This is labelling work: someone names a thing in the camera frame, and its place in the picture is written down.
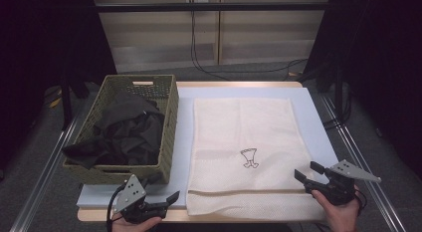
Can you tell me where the green woven basket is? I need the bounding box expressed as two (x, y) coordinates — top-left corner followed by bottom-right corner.
(62, 74), (180, 186)

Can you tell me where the dark curtain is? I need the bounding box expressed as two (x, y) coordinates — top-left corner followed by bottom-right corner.
(0, 0), (117, 171)
(305, 0), (422, 180)

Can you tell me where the black floor cable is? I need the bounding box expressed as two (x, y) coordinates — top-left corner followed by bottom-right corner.
(322, 89), (353, 130)

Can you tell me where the person's left hand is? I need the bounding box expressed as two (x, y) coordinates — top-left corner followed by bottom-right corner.
(110, 214), (163, 232)

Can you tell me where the black metal stand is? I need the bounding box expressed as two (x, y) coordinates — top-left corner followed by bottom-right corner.
(300, 57), (349, 126)
(59, 59), (92, 130)

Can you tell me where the metal floor rail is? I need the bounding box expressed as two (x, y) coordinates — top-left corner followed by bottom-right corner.
(9, 116), (81, 232)
(319, 92), (408, 232)

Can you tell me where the black horizontal bar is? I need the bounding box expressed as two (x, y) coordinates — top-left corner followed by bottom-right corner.
(94, 2), (332, 13)

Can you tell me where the right hand-held gripper cable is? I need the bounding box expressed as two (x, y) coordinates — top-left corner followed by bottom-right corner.
(352, 187), (368, 213)

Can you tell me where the dark garment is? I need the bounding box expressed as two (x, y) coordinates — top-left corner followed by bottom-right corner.
(62, 92), (166, 170)

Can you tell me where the person's right hand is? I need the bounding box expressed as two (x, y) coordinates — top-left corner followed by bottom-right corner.
(312, 190), (361, 232)

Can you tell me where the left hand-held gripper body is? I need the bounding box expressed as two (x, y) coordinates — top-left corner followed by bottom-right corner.
(112, 174), (167, 225)

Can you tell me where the black hanging wall cable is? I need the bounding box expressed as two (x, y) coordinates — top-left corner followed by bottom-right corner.
(190, 11), (310, 83)

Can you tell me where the light blue foam mat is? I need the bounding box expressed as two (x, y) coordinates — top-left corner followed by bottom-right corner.
(76, 87), (340, 209)

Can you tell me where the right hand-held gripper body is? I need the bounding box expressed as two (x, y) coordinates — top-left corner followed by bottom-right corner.
(307, 159), (382, 207)

